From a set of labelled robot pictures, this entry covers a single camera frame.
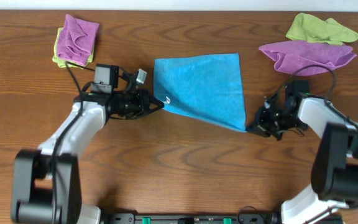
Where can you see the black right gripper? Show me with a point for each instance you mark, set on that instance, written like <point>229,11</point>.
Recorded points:
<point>268,117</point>

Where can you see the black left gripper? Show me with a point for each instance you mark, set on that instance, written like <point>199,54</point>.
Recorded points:
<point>145,102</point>

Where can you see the blue microfibre cloth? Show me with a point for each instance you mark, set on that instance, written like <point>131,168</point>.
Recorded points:
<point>205,87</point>

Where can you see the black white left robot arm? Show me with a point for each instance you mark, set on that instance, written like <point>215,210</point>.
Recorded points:
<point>46,183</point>

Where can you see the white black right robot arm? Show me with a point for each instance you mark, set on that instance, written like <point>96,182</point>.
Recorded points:
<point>334,175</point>

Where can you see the crumpled purple cloth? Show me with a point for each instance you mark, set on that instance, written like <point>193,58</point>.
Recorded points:
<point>307,58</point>

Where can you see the folded purple cloth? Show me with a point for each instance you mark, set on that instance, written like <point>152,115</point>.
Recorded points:
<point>76,40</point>

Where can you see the crumpled green cloth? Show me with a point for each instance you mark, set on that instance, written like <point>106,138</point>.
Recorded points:
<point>314,30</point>

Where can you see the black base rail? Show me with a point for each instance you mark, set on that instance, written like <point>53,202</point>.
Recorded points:
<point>191,219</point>

